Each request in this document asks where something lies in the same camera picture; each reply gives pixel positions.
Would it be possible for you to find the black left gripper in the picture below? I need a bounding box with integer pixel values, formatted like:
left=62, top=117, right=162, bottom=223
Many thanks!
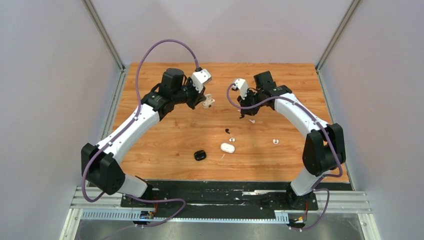
left=172, top=76, right=206, bottom=110

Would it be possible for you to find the black glossy charging case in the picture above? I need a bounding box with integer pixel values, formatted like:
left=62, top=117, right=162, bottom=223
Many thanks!
left=193, top=150, right=207, bottom=161

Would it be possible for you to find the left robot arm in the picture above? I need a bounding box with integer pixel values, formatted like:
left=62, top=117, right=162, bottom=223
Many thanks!
left=81, top=68, right=212, bottom=207

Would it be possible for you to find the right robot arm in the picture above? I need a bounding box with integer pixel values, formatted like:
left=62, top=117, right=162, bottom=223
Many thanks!
left=229, top=71, right=346, bottom=209

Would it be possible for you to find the white oval charging case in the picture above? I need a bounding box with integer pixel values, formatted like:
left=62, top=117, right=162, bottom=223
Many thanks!
left=220, top=142, right=236, bottom=154

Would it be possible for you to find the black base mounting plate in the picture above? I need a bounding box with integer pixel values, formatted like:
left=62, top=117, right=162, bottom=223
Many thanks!
left=88, top=178, right=354, bottom=220

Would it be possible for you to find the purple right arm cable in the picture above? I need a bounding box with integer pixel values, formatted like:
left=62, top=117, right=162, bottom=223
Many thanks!
left=226, top=82, right=344, bottom=232

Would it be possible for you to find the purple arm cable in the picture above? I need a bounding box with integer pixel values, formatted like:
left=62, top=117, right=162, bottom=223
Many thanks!
left=81, top=39, right=201, bottom=229
left=226, top=82, right=344, bottom=232

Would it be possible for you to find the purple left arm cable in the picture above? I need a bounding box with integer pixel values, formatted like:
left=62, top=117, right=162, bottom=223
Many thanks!
left=81, top=39, right=201, bottom=229

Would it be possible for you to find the aluminium frame rail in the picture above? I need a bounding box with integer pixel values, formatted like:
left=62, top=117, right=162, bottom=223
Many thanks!
left=60, top=187, right=381, bottom=240

